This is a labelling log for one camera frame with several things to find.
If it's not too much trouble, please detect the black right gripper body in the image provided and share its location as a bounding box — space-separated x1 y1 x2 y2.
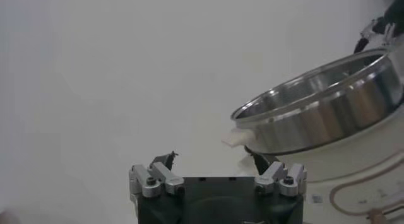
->
383 0 404 27

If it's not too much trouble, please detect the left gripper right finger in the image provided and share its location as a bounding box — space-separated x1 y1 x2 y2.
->
244 145 307 197

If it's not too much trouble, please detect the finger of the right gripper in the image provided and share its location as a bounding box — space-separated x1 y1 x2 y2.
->
353 18 397 54

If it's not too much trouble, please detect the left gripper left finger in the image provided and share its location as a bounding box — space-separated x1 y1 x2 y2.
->
128 151 186 199

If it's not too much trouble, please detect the stainless steel steamer basket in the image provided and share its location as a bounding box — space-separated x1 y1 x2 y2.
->
230 47 404 155

